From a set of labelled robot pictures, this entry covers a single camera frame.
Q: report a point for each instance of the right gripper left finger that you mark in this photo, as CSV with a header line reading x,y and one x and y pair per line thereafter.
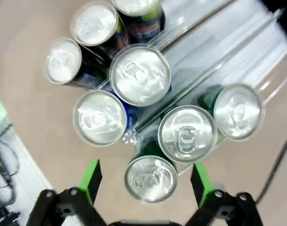
x,y
91,183

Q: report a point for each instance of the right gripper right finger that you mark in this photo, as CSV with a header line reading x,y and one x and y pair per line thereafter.
x,y
202,184

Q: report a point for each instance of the black Pepsi can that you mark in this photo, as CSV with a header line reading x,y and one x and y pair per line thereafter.
x,y
63,60
136,5
93,23

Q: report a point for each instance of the clear white can dispenser rack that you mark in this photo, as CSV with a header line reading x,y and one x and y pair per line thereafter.
x,y
228,47

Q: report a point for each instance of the white slatted robot platform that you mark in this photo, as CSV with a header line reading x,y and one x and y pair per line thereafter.
x,y
27,164

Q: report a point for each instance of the blue Pocari Sweat can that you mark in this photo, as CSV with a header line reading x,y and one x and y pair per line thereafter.
x,y
141,74
99,117

